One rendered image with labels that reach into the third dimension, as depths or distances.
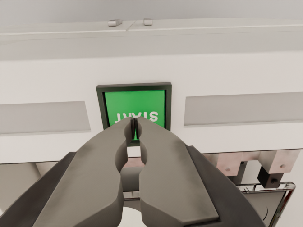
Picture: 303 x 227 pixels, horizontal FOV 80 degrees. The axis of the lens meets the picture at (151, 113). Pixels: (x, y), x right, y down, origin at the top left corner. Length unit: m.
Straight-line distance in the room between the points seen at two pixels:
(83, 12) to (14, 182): 0.97
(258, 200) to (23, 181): 0.36
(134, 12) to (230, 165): 0.94
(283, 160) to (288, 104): 0.14
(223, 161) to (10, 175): 0.26
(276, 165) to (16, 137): 0.32
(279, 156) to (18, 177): 0.34
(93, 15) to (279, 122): 1.03
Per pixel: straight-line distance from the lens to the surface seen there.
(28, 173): 0.30
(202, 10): 1.14
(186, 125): 0.17
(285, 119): 0.21
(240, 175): 0.41
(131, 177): 0.41
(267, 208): 0.42
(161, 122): 0.15
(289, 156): 0.32
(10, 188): 0.28
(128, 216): 0.36
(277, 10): 1.31
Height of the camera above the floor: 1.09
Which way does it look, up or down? 61 degrees down
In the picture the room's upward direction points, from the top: 174 degrees clockwise
